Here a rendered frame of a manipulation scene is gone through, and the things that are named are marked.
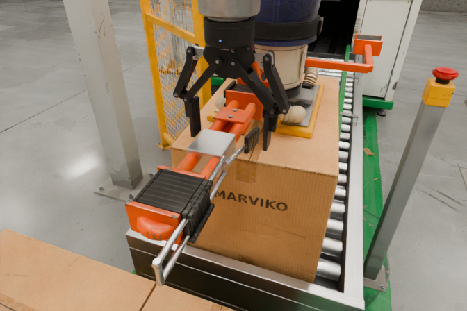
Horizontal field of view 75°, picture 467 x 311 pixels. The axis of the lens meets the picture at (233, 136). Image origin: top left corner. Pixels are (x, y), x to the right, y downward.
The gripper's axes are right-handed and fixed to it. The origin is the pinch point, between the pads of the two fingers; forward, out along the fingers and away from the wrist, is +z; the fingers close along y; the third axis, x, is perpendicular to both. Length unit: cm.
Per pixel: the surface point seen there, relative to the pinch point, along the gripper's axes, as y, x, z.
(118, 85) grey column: 96, -84, 37
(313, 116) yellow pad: -12.2, -33.4, 11.2
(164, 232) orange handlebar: -0.3, 23.8, -0.3
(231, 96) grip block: 4.2, -12.3, -1.7
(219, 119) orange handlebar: 3.1, -3.0, -0.9
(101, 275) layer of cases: 39, 5, 53
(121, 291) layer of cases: 30, 7, 53
